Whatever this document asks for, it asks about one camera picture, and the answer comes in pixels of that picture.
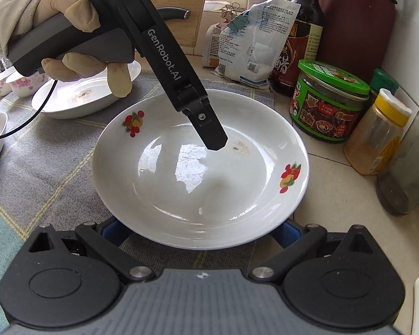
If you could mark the white packet with blue print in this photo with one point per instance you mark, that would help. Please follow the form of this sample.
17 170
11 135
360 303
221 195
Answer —
255 49

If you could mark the green binder clip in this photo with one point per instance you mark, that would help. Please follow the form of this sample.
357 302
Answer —
239 22

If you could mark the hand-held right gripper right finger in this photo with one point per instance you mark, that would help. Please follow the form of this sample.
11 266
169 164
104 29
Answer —
288 233

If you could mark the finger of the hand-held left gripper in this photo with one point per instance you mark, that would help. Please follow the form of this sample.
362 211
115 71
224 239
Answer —
209 129

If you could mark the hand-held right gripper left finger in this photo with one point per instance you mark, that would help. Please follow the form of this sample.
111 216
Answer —
112 233

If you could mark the yellow-lid spice jar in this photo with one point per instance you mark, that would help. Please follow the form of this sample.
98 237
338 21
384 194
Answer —
373 139

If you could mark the glass bottle with red cap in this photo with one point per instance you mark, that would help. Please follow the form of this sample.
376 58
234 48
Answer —
408 167

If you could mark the green-cap bottle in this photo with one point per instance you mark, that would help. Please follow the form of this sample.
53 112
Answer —
384 82

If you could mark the grey plaid mat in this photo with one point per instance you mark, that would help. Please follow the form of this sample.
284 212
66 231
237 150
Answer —
56 167

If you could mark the dark red knife block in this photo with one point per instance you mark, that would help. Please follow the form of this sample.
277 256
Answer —
356 28

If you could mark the person's left forearm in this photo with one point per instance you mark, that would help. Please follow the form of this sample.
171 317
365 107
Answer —
7 10

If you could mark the red and white packet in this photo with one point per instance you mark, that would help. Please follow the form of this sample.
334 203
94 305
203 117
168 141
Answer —
211 45

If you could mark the person's left hand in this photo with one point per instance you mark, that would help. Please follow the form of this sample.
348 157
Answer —
80 10

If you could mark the green-lid sauce jar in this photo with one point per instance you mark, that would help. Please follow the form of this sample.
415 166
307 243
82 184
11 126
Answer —
328 104

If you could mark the white plate with fruit print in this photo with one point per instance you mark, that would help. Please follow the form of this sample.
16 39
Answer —
181 188

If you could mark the small floral cup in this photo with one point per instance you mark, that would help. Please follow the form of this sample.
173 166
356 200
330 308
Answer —
0 82
22 85

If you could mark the dark soy sauce bottle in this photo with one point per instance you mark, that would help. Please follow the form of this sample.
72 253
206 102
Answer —
300 42

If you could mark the stack of white plates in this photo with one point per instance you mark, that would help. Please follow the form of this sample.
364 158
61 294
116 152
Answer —
63 101

